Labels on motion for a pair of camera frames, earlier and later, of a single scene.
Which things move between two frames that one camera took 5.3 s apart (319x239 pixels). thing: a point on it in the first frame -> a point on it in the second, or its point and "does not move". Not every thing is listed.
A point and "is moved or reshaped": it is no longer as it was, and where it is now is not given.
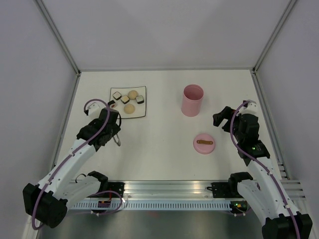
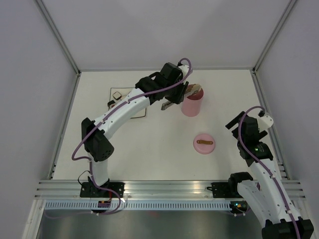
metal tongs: x=117 y=139 -> x=169 y=103
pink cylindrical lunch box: x=191 y=98 does not move
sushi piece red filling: x=112 y=104 does not move
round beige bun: x=132 y=94 is moved or reshaped
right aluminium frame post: x=273 y=36 does not move
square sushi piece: x=117 y=95 does not move
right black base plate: x=226 y=190 does not move
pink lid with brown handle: x=204 y=143 does not move
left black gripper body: x=114 y=130 -> x=175 y=93
